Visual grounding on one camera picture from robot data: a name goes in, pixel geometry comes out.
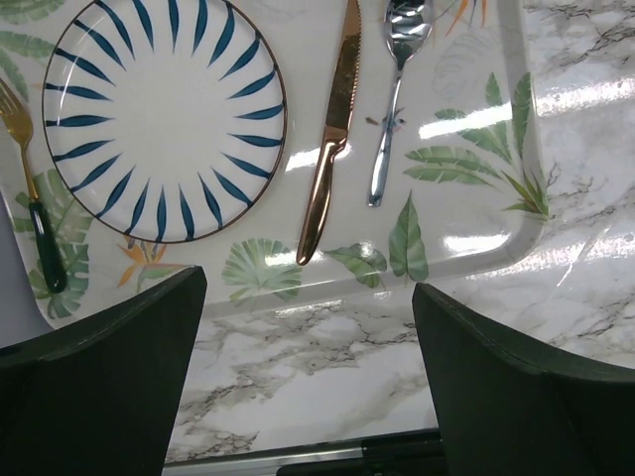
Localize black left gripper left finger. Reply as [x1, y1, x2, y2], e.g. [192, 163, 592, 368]
[1, 267, 207, 475]

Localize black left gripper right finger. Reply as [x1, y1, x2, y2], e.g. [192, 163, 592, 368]
[412, 284, 634, 475]

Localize white tray with leaf print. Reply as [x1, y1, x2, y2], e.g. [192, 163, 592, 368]
[1, 1, 548, 328]

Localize white plate with blue stripes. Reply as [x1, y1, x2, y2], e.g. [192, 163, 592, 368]
[42, 1, 288, 243]

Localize rose gold knife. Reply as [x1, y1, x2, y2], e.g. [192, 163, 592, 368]
[296, 1, 362, 266]

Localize silver spoon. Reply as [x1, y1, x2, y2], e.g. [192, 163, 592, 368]
[367, 0, 435, 207]

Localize gold fork with green handle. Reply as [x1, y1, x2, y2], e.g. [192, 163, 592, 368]
[1, 80, 66, 294]

